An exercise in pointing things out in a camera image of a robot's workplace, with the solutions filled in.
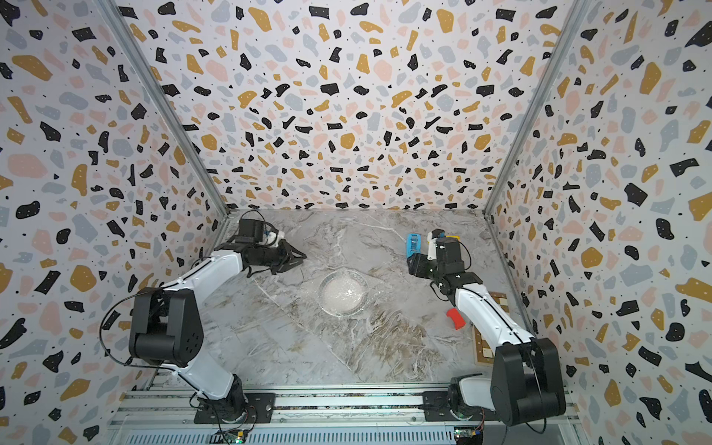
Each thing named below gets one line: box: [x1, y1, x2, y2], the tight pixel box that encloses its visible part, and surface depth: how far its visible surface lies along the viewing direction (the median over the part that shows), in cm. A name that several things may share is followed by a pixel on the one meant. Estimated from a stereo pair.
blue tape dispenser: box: [406, 232, 422, 259], surface depth 110 cm
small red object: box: [446, 307, 467, 331], surface depth 92 cm
